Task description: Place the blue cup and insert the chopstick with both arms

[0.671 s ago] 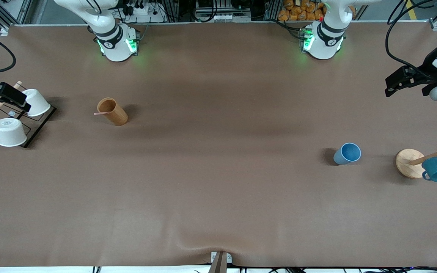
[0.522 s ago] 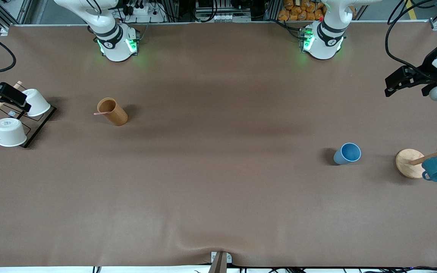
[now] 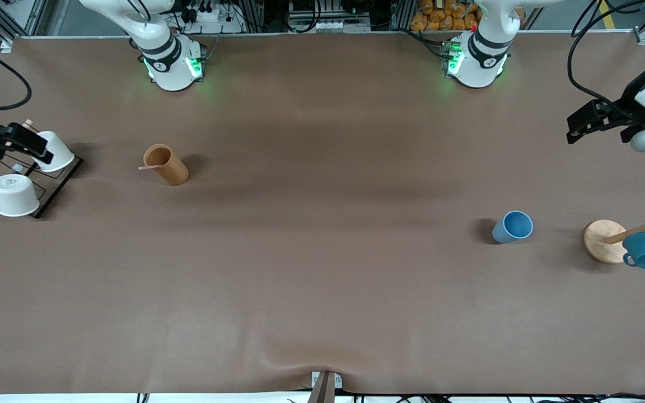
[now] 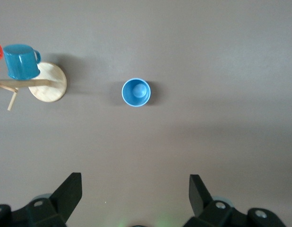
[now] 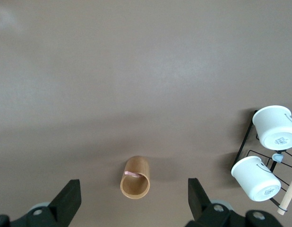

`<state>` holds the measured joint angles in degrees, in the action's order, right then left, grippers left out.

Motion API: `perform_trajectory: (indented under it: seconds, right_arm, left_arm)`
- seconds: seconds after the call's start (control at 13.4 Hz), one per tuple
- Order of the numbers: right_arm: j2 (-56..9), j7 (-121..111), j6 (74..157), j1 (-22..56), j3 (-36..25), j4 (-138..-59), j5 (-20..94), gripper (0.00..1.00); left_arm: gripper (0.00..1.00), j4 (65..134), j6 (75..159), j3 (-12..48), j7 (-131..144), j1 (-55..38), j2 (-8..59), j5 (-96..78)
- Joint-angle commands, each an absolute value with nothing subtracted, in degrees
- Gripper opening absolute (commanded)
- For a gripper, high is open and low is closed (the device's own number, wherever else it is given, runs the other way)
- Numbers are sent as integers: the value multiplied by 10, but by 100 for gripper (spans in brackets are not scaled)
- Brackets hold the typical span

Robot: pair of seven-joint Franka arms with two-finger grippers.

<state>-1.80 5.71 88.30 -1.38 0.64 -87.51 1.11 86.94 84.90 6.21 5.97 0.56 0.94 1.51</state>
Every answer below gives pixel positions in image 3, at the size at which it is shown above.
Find light blue plastic cup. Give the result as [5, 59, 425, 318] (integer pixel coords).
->
[492, 210, 534, 244]

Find tilted white cup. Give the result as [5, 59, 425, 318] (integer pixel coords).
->
[31, 131, 76, 172]

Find upside-down white cup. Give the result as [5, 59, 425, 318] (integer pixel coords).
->
[0, 174, 40, 217]

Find brown wooden cup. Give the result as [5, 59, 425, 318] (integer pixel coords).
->
[143, 144, 190, 186]

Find wooden mug tree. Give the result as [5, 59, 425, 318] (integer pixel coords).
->
[583, 200, 645, 264]

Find pile of orange bread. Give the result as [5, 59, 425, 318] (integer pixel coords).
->
[410, 0, 525, 31]

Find white power strip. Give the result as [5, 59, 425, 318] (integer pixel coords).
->
[185, 4, 245, 34]

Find black wire cup rack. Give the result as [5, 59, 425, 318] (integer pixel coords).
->
[0, 154, 84, 219]

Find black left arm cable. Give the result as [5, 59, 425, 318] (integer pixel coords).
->
[567, 0, 645, 121]

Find metal table edge bracket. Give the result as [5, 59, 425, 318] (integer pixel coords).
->
[307, 371, 343, 403]

